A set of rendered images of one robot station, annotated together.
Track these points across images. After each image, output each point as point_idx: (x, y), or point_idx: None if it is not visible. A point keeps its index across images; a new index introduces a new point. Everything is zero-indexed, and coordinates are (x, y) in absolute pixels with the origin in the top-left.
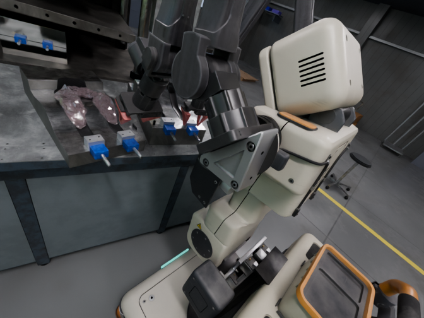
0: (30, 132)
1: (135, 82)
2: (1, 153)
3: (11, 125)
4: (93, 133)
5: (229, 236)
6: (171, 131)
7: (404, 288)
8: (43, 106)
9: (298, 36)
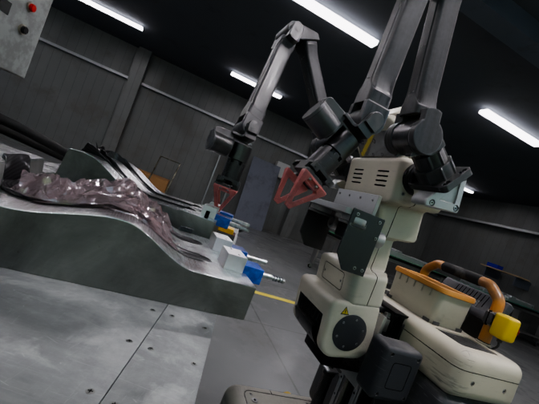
0: (91, 304)
1: (79, 155)
2: (166, 357)
3: (30, 309)
4: (196, 252)
5: (383, 292)
6: (230, 221)
7: (439, 262)
8: (127, 221)
9: None
